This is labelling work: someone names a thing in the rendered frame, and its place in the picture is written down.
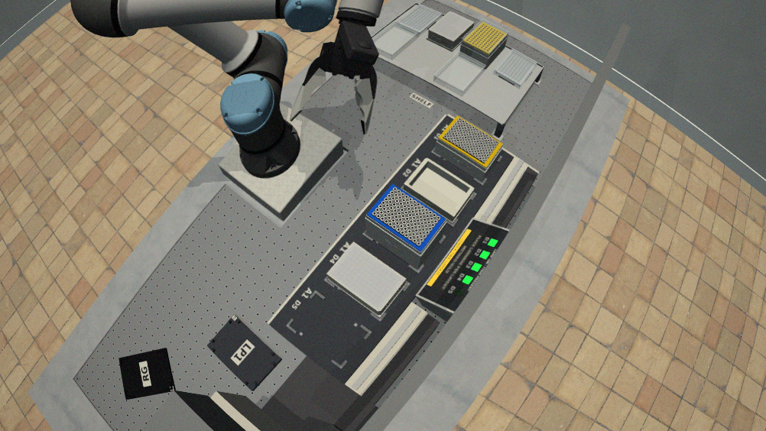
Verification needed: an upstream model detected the grey flat shelf table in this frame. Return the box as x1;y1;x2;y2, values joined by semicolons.
378;29;544;138

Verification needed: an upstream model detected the blue tip rack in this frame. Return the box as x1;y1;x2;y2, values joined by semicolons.
365;184;446;269

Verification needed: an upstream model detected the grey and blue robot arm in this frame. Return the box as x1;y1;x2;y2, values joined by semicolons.
70;0;379;178

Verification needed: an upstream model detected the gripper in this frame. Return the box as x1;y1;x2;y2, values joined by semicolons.
290;11;377;134

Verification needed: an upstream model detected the beige rectangular tray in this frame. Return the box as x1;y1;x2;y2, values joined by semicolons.
403;158;475;224

